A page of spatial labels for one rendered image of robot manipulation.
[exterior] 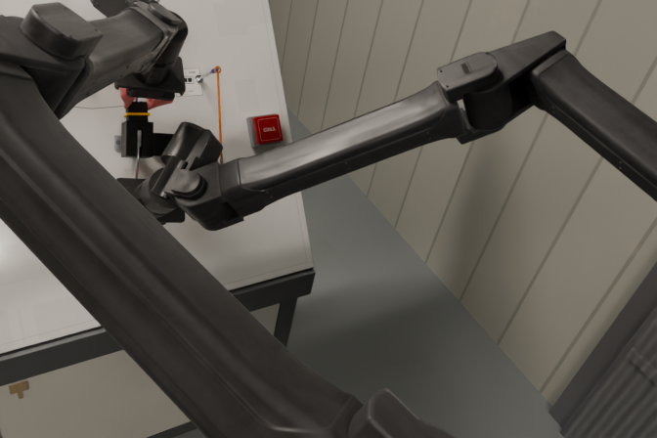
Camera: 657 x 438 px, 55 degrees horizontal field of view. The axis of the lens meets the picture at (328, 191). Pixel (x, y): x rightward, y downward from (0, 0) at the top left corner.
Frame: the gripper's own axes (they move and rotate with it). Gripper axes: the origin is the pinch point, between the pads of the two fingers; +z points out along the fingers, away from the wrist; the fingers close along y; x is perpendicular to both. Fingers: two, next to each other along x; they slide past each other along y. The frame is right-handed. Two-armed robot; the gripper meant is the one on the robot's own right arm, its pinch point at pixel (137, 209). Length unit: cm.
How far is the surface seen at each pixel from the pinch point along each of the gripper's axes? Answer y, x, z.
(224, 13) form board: -16.1, -36.9, 0.7
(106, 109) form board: 4.1, -17.6, 4.0
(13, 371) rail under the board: 16.8, 24.3, 12.8
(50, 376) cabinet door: 10.4, 26.6, 23.0
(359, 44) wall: -116, -89, 110
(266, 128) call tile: -23.6, -15.6, 0.8
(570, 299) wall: -142, 21, 38
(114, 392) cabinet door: -2.1, 31.5, 31.1
